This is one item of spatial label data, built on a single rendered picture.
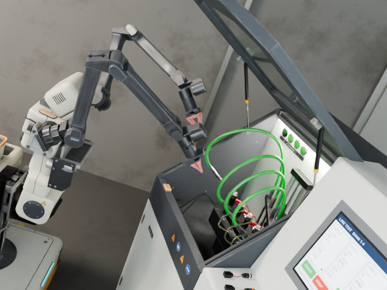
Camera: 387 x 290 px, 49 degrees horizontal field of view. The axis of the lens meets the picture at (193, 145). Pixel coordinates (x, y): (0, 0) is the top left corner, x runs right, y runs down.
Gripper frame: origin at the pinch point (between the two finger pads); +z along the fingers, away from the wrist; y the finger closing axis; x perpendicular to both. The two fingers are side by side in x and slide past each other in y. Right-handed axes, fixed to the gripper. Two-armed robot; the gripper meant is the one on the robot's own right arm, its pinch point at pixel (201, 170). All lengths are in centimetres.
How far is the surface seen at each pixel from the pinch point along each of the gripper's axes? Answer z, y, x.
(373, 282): 25, 42, -66
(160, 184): 11.7, -26.9, 25.1
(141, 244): 39, -53, 22
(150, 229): 29, -42, 18
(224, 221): 30.5, -2.5, 0.4
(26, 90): -37, -127, 180
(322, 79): 56, 92, 155
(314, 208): 18, 36, -32
